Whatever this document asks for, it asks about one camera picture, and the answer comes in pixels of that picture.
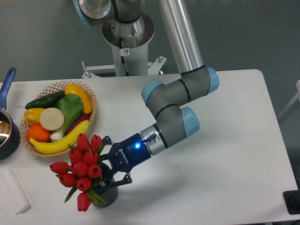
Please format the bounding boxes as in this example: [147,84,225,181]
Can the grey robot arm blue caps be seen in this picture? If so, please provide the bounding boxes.
[73,0,219,187]

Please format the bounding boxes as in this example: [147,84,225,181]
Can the white rolled cloth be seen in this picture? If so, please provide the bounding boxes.
[0,169,31,215]

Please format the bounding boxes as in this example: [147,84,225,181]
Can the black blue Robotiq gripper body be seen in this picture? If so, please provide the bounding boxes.
[101,133,151,173]

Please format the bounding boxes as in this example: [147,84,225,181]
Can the beige round onion slice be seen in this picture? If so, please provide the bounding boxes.
[39,108,64,131]

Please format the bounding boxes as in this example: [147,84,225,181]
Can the woven wicker basket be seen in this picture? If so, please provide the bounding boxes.
[20,80,97,157]

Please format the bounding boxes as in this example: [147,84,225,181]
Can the white metal frame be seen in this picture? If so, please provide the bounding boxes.
[277,80,300,124]

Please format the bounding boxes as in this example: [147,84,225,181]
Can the dark green cucumber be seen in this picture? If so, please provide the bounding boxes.
[18,91,65,110]

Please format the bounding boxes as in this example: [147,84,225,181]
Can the purple eggplant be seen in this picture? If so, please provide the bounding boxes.
[65,114,90,135]

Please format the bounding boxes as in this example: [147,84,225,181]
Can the yellow bell pepper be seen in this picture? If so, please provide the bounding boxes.
[23,108,45,126]

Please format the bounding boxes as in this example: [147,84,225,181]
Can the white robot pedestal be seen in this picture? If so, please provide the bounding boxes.
[82,12,167,78]

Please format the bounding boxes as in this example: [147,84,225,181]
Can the long yellow banana squash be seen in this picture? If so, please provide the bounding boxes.
[30,120,90,154]

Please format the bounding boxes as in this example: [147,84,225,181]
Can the green bok choy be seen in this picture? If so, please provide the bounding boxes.
[50,94,83,142]

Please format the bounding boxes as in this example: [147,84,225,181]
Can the orange fruit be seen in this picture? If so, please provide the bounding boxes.
[26,124,50,143]

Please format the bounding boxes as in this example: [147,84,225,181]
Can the blue handled saucepan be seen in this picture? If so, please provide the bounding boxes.
[0,67,20,160]

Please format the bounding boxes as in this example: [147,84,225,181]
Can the black device at table edge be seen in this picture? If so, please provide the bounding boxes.
[283,190,300,215]

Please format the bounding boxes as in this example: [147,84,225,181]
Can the red tulip bouquet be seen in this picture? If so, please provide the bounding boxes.
[50,134,104,212]

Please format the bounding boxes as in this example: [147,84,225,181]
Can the dark grey ribbed vase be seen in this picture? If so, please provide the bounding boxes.
[91,163,119,209]

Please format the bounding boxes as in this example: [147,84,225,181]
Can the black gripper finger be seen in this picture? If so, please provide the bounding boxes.
[102,135,114,150]
[103,164,133,188]

